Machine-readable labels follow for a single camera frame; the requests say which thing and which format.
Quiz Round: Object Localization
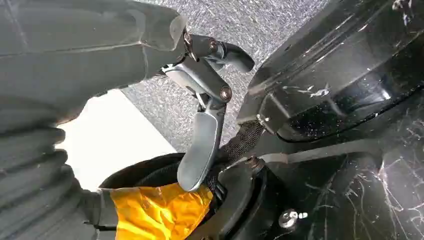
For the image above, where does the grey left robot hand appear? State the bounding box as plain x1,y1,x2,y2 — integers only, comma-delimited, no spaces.
0,0,256,240

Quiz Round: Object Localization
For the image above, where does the white flat panel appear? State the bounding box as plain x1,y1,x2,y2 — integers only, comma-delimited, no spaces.
54,88,178,192

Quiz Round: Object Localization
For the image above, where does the ribbed grey left arm sleeve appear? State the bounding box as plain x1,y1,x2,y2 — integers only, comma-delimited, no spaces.
0,126,100,240

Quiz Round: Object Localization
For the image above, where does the black robot leg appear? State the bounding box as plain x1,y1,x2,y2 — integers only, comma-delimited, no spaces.
99,0,424,240

